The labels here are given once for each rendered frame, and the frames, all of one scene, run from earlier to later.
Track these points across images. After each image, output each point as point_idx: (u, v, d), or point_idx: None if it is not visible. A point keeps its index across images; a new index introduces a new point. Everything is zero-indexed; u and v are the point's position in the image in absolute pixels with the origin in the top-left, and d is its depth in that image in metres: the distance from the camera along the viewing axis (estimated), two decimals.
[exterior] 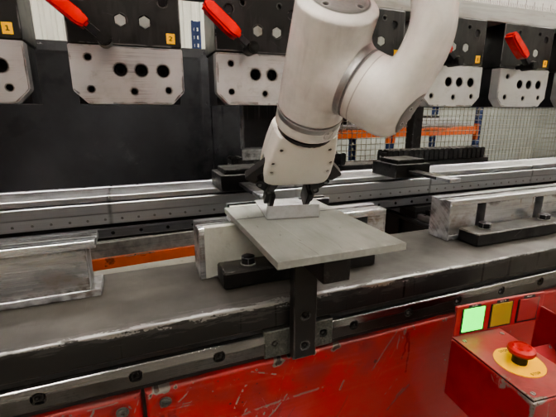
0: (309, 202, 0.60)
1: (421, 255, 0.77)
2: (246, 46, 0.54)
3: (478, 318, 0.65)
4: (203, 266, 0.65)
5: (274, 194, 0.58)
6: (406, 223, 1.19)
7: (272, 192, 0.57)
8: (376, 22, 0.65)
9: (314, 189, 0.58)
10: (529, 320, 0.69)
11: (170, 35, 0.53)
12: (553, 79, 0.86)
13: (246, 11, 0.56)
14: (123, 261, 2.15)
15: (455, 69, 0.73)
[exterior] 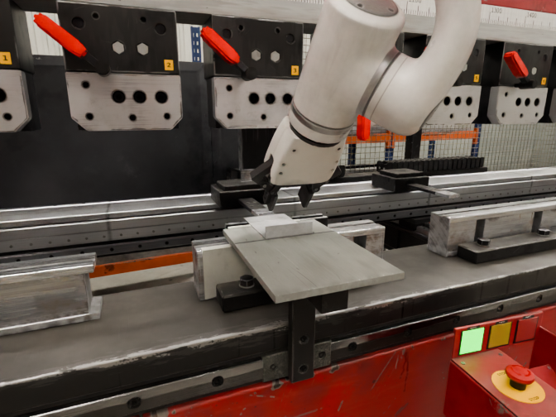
0: (309, 201, 0.61)
1: (420, 273, 0.77)
2: (244, 72, 0.54)
3: (476, 339, 0.65)
4: (202, 288, 0.65)
5: (277, 195, 0.57)
6: (405, 235, 1.19)
7: (276, 193, 0.57)
8: None
9: (316, 189, 0.59)
10: (527, 340, 0.69)
11: (168, 61, 0.53)
12: (553, 96, 0.86)
13: (245, 35, 0.56)
14: (122, 267, 2.15)
15: (453, 88, 0.73)
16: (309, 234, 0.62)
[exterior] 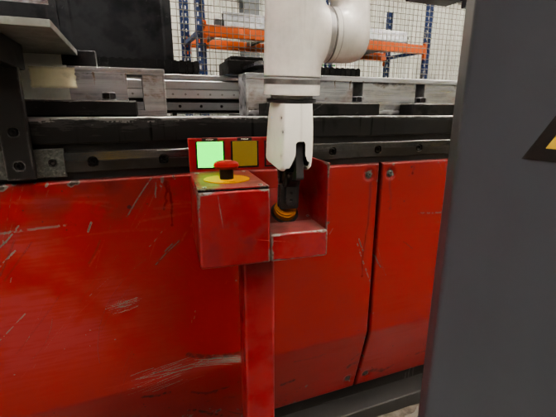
0: (295, 194, 0.62)
1: (198, 116, 0.77)
2: None
3: (216, 154, 0.65)
4: None
5: (295, 184, 0.60)
6: None
7: None
8: None
9: None
10: None
11: None
12: None
13: None
14: None
15: None
16: None
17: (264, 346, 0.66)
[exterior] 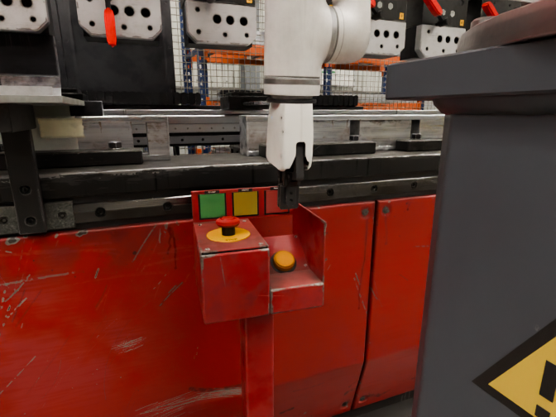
0: (295, 194, 0.62)
1: (201, 160, 0.80)
2: None
3: (218, 205, 0.68)
4: None
5: (295, 184, 0.60)
6: None
7: None
8: None
9: None
10: (281, 213, 0.72)
11: None
12: None
13: None
14: None
15: (222, 7, 0.77)
16: None
17: (264, 388, 0.69)
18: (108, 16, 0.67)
